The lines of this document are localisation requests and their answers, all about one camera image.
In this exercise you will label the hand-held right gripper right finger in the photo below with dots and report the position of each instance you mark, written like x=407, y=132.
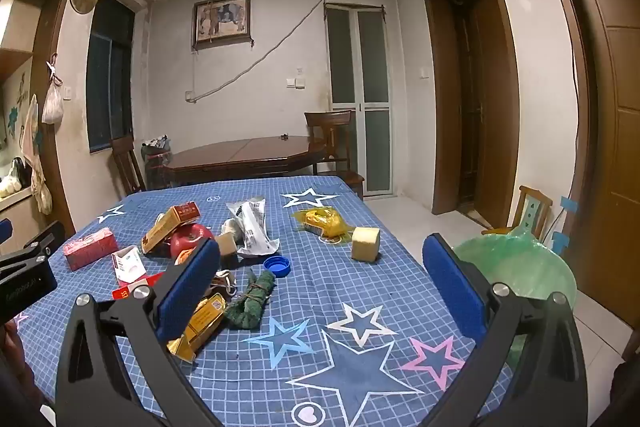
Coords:
x=452, y=287

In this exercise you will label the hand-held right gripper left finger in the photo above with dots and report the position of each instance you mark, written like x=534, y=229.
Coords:
x=187, y=292

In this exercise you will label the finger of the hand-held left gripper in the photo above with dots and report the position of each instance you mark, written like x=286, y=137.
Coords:
x=47, y=239
x=5, y=229

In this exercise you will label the red packet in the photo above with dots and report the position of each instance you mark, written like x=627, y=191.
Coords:
x=131, y=291

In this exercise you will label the beige sponge block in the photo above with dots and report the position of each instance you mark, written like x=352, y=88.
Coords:
x=226, y=244

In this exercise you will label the bin with green bag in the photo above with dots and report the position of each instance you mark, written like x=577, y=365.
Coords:
x=520, y=267

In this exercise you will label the silver plastic packet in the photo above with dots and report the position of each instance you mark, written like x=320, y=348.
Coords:
x=252, y=227

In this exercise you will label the blue bottle cap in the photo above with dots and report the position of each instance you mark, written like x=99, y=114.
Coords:
x=276, y=266

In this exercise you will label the yellow sponge cube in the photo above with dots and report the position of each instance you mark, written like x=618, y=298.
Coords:
x=365, y=245

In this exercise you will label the gold foil packet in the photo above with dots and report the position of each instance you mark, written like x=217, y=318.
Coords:
x=202, y=322

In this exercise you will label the red tissue pack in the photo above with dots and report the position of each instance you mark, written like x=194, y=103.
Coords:
x=90, y=249

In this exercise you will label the red apple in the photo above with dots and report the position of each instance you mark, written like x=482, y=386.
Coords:
x=192, y=237

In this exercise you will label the green tied bundle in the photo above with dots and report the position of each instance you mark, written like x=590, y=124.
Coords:
x=250, y=302

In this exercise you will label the white medicine box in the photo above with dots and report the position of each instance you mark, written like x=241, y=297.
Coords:
x=127, y=263

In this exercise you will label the hanging pale cloth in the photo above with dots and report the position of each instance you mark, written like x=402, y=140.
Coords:
x=35, y=157

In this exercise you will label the dark wooden chair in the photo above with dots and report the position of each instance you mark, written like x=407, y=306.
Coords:
x=330, y=127
x=352, y=179
x=127, y=162

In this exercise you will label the small wooden chair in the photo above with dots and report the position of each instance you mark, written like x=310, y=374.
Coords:
x=532, y=207

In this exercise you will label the blue tape strip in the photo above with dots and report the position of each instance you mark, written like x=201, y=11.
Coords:
x=569, y=205
x=561, y=242

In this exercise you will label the blue star-print tablecloth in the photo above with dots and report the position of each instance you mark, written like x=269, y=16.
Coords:
x=320, y=307

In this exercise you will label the hanging plastic bag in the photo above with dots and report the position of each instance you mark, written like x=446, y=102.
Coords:
x=52, y=104

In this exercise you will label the dark bag of items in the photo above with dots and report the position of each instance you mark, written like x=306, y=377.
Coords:
x=155, y=157

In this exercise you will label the yellow plastic bag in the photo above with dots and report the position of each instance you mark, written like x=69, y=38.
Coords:
x=322, y=221

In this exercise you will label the dark wooden dining table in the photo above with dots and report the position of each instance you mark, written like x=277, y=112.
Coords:
x=240, y=154

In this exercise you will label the dark window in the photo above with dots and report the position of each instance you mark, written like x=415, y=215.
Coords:
x=110, y=77

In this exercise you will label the dark wooden doorway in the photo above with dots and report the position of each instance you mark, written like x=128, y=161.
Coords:
x=440, y=107

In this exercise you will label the frosted glass door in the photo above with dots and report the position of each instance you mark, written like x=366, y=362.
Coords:
x=357, y=102

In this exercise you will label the brown wooden door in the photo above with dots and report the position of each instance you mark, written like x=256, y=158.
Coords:
x=615, y=107

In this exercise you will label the wooden wall cabinet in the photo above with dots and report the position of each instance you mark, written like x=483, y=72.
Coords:
x=20, y=17

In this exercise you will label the white light switch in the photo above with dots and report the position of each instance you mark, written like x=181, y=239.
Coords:
x=296, y=83

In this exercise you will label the framed wall picture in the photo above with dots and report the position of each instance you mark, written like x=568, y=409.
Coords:
x=221, y=19

